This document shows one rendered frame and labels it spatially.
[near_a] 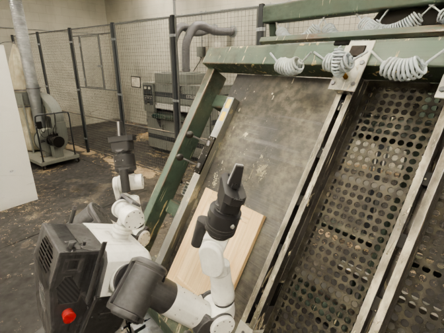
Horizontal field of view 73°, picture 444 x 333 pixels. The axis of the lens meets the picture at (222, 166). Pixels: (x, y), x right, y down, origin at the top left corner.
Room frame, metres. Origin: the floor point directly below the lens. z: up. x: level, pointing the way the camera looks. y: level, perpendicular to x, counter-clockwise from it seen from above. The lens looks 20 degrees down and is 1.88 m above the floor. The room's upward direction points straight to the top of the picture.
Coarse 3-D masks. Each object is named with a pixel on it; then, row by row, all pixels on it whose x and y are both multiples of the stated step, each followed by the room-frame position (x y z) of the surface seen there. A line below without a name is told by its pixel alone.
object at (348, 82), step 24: (336, 48) 1.02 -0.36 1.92; (336, 72) 1.02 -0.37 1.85; (360, 72) 1.06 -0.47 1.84; (336, 96) 1.11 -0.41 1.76; (360, 96) 1.11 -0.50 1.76; (336, 120) 1.05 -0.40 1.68; (336, 144) 1.03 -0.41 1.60; (312, 168) 1.01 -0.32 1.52; (312, 192) 0.95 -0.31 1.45; (288, 216) 0.94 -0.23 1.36; (288, 240) 0.89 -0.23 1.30; (264, 264) 0.88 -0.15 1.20; (288, 264) 0.88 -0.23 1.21; (264, 288) 0.86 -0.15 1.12; (264, 312) 0.81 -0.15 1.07
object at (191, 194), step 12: (228, 108) 1.51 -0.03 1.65; (228, 120) 1.50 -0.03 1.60; (216, 132) 1.47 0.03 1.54; (216, 144) 1.45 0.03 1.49; (204, 168) 1.40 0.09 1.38; (192, 180) 1.39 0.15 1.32; (192, 192) 1.35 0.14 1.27; (180, 204) 1.35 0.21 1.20; (192, 204) 1.35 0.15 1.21; (180, 216) 1.31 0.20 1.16; (180, 228) 1.30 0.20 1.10; (168, 240) 1.27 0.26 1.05; (168, 252) 1.25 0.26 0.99
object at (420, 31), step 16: (336, 32) 1.03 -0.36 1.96; (352, 32) 0.99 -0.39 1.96; (368, 32) 0.95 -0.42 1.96; (384, 32) 0.91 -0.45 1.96; (400, 32) 0.88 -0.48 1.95; (416, 32) 0.85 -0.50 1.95; (432, 32) 0.83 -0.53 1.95; (288, 64) 1.16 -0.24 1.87; (352, 64) 1.02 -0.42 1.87; (384, 64) 0.91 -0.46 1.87; (400, 64) 0.88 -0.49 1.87; (416, 64) 0.85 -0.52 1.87; (400, 80) 0.88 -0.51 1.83
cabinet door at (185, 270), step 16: (208, 192) 1.31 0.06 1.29; (208, 208) 1.26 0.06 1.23; (240, 208) 1.14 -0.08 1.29; (192, 224) 1.26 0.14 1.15; (240, 224) 1.10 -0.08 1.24; (256, 224) 1.05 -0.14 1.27; (240, 240) 1.05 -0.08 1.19; (176, 256) 1.21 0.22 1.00; (192, 256) 1.16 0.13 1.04; (224, 256) 1.06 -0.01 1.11; (240, 256) 1.01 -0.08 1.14; (176, 272) 1.16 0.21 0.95; (192, 272) 1.11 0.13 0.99; (240, 272) 0.98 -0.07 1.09; (192, 288) 1.06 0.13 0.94; (208, 288) 1.02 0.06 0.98
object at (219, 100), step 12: (216, 96) 1.75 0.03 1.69; (216, 108) 1.73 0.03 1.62; (408, 120) 1.00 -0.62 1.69; (384, 132) 1.02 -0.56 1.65; (396, 132) 1.00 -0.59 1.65; (432, 132) 0.93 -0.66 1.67; (408, 144) 0.98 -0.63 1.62; (420, 144) 0.94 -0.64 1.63; (168, 204) 1.52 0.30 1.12; (312, 288) 0.84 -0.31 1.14; (300, 300) 0.83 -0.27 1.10; (336, 300) 0.78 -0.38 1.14; (348, 312) 0.73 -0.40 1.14; (336, 324) 0.73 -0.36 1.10
